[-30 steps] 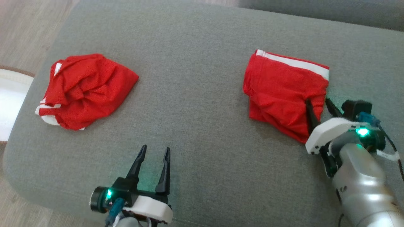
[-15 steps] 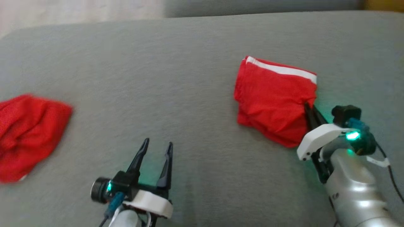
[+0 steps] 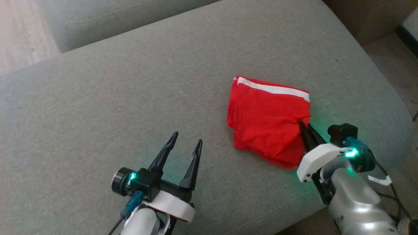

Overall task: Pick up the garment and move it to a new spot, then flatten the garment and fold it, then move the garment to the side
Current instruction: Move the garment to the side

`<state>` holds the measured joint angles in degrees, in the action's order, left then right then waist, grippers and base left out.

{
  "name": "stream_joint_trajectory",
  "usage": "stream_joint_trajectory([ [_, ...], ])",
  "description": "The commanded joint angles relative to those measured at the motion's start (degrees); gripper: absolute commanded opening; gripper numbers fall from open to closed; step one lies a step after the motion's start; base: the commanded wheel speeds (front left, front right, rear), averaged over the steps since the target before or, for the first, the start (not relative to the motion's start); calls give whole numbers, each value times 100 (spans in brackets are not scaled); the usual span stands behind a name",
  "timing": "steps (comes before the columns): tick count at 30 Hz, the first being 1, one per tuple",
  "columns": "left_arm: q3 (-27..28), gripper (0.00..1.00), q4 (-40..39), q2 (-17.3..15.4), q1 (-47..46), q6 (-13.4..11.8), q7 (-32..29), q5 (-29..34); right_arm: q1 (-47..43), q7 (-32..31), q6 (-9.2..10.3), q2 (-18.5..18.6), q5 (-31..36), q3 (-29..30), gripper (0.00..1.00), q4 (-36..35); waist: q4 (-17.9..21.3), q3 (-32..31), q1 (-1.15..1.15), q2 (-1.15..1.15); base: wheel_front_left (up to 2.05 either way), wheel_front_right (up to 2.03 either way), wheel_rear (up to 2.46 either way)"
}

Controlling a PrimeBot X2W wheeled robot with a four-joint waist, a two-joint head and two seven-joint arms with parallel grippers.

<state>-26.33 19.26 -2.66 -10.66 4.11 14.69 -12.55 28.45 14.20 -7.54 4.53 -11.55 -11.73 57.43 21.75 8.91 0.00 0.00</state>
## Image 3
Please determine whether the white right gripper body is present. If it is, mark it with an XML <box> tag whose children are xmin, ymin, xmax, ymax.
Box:
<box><xmin>297</xmin><ymin>143</ymin><xmax>351</xmax><ymax>206</ymax></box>

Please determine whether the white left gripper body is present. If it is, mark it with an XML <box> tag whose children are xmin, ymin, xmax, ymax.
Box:
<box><xmin>129</xmin><ymin>168</ymin><xmax>195</xmax><ymax>223</ymax></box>

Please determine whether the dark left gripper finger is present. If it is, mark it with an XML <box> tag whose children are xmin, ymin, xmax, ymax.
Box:
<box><xmin>148</xmin><ymin>132</ymin><xmax>179</xmax><ymax>175</ymax></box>
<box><xmin>179</xmin><ymin>139</ymin><xmax>203</xmax><ymax>191</ymax></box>

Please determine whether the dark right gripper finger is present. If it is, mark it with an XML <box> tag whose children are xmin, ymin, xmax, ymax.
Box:
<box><xmin>299</xmin><ymin>121</ymin><xmax>316</xmax><ymax>154</ymax></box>
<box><xmin>308</xmin><ymin>124</ymin><xmax>328</xmax><ymax>147</ymax></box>

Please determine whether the red cloth with white stripe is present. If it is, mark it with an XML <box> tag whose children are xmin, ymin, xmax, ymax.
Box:
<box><xmin>227</xmin><ymin>75</ymin><xmax>312</xmax><ymax>170</ymax></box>

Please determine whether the grey fabric sofa seat cushion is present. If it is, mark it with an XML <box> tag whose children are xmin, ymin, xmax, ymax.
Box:
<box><xmin>0</xmin><ymin>0</ymin><xmax>413</xmax><ymax>235</ymax></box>

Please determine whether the grey stitched sofa cushion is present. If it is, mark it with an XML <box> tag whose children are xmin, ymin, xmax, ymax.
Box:
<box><xmin>42</xmin><ymin>0</ymin><xmax>219</xmax><ymax>53</ymax></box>

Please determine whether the white panel with black edge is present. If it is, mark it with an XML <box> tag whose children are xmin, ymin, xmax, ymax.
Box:
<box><xmin>396</xmin><ymin>7</ymin><xmax>418</xmax><ymax>57</ymax></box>

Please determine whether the black cable with teal plug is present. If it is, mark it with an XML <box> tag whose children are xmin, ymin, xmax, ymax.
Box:
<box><xmin>108</xmin><ymin>191</ymin><xmax>145</xmax><ymax>235</ymax></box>

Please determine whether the white cable label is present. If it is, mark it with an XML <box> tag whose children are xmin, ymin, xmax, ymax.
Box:
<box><xmin>368</xmin><ymin>175</ymin><xmax>392</xmax><ymax>186</ymax></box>

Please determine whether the thin black cable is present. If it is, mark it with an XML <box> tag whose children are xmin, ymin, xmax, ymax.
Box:
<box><xmin>372</xmin><ymin>157</ymin><xmax>413</xmax><ymax>222</ymax></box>

